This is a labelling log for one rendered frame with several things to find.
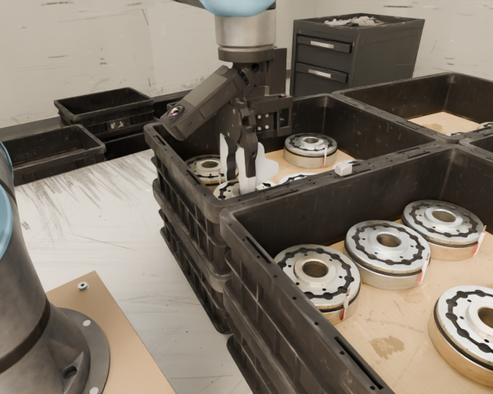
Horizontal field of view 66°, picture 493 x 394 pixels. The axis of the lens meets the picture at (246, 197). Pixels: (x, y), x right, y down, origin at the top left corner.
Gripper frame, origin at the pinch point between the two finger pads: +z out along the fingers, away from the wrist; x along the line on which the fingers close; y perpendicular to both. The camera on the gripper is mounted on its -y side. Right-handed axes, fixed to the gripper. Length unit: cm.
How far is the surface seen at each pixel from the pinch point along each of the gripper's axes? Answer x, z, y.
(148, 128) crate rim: 15.7, -6.4, -8.0
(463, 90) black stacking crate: 13, -3, 70
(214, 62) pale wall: 325, 43, 141
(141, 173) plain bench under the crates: 46.4, 15.4, -4.3
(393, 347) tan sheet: -29.0, 5.3, 2.7
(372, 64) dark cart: 107, 12, 136
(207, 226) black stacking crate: -7.8, -0.7, -8.0
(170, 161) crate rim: 2.6, -5.7, -8.6
